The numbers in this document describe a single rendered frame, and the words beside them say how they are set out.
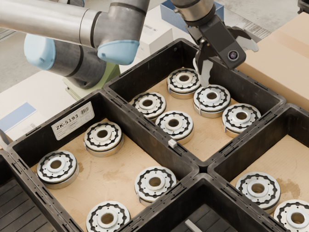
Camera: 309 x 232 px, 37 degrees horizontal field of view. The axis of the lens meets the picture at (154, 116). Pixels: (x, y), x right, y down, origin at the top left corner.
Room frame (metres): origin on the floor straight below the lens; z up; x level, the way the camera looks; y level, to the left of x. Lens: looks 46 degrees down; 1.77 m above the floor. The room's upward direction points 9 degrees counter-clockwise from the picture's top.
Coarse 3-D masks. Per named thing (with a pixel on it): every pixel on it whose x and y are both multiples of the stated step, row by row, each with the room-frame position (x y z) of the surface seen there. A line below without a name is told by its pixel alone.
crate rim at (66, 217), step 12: (108, 96) 0.92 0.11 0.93; (72, 108) 0.89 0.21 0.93; (120, 108) 0.86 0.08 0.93; (48, 120) 0.86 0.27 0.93; (132, 120) 0.82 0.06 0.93; (36, 132) 0.83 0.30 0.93; (156, 132) 0.76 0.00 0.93; (12, 144) 0.80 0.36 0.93; (168, 144) 0.72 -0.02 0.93; (12, 156) 0.76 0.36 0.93; (180, 156) 0.69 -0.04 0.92; (24, 168) 0.71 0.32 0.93; (192, 168) 0.64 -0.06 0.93; (36, 180) 0.67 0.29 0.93; (180, 180) 0.61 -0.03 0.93; (48, 192) 0.63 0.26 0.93; (168, 192) 0.58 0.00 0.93; (60, 204) 0.60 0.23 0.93; (156, 204) 0.56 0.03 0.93; (144, 216) 0.53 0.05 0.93; (72, 228) 0.53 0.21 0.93; (120, 228) 0.51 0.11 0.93
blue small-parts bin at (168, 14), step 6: (168, 0) 1.59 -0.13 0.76; (162, 6) 1.55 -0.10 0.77; (168, 6) 1.58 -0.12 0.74; (174, 6) 1.60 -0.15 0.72; (216, 6) 1.51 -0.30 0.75; (222, 6) 1.48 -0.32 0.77; (162, 12) 1.55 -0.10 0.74; (168, 12) 1.52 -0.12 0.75; (174, 12) 1.49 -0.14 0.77; (216, 12) 1.46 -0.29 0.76; (222, 12) 1.48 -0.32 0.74; (162, 18) 1.56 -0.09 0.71; (168, 18) 1.53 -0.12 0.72; (174, 18) 1.50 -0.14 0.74; (180, 18) 1.47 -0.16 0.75; (222, 18) 1.48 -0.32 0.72; (174, 24) 1.50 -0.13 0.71; (180, 24) 1.47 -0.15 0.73; (186, 24) 1.44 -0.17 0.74; (186, 30) 1.44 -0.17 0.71
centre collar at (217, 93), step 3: (210, 90) 0.94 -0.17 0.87; (213, 90) 0.94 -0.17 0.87; (204, 93) 0.93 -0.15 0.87; (207, 93) 0.93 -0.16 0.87; (210, 93) 0.93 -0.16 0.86; (213, 93) 0.93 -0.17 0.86; (216, 93) 0.92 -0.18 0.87; (219, 93) 0.92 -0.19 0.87; (204, 96) 0.92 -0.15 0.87; (219, 96) 0.91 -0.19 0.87; (204, 99) 0.91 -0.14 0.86; (207, 99) 0.91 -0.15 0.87; (210, 99) 0.90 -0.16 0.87; (213, 99) 0.90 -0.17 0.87; (216, 99) 0.90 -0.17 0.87; (219, 99) 0.90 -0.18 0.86; (210, 102) 0.90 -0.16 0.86; (213, 102) 0.90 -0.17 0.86
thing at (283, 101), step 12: (168, 48) 1.08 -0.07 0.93; (192, 48) 1.06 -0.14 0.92; (144, 60) 1.04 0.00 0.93; (216, 60) 0.99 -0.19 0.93; (240, 72) 0.92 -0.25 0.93; (108, 84) 0.96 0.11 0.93; (252, 84) 0.87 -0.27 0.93; (276, 96) 0.81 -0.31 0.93; (132, 108) 0.86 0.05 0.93; (276, 108) 0.77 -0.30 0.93; (144, 120) 0.81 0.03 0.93; (264, 120) 0.74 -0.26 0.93; (180, 144) 0.71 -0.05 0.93; (228, 144) 0.69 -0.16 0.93; (192, 156) 0.67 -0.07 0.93; (216, 156) 0.66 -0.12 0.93; (204, 168) 0.64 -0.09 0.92
